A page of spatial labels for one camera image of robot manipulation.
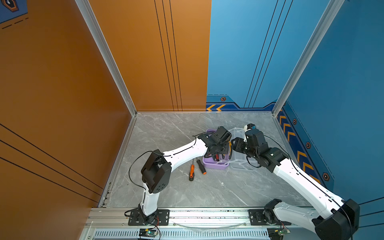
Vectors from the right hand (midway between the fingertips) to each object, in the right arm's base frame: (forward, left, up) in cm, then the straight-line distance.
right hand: (232, 142), depth 78 cm
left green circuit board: (-37, +42, -21) cm, 60 cm away
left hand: (+1, +2, -7) cm, 7 cm away
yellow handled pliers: (-3, +1, -5) cm, 6 cm away
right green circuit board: (-37, -19, -23) cm, 48 cm away
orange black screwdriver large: (-11, +22, -18) cm, 30 cm away
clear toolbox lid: (-7, -3, -7) cm, 11 cm away
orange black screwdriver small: (-6, +16, -18) cm, 25 cm away
